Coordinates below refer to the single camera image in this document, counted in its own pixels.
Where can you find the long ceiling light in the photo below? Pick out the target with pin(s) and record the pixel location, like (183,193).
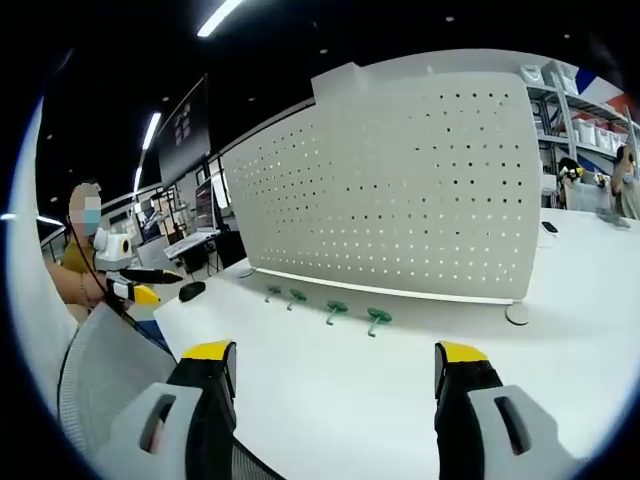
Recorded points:
(219,17)
(137,179)
(151,130)

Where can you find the white perforated mounting plate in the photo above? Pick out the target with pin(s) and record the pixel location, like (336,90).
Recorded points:
(380,190)

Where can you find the black smartphone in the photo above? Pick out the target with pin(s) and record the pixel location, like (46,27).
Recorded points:
(549,226)

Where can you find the black hanging sign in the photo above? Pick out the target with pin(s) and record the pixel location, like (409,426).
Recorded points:
(184,131)

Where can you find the person's yellow shirt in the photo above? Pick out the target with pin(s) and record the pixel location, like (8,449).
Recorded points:
(75,255)

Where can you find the black computer mouse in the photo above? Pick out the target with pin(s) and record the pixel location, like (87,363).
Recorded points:
(192,290)

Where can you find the clear plastic container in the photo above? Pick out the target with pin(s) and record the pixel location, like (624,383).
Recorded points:
(587,197)

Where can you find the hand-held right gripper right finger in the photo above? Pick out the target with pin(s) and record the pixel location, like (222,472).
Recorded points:
(480,450)

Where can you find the metal storage shelf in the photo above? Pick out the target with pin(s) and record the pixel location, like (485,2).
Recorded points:
(575,107)

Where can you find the green hook assembly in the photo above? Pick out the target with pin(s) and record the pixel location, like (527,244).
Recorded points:
(378,315)
(273,289)
(297,296)
(337,306)

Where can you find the grey mesh office chair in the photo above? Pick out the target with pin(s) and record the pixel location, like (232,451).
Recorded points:
(110,370)

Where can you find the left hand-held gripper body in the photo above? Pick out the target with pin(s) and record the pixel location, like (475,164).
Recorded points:
(112,247)

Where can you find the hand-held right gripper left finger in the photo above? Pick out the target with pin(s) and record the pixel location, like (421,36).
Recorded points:
(150,450)

